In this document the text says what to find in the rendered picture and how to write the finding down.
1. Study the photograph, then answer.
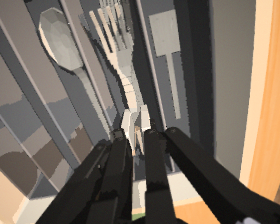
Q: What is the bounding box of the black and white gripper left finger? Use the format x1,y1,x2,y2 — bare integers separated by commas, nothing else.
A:
35,109,136,224

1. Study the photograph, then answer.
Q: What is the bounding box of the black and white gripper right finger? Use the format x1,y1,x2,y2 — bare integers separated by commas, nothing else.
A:
141,104,280,224

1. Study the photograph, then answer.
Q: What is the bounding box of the cream cutlery tray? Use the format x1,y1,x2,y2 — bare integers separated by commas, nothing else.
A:
0,0,273,224

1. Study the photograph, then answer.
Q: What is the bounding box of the grey fork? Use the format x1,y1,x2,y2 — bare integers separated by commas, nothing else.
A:
103,0,140,145
89,3,145,156
99,0,144,107

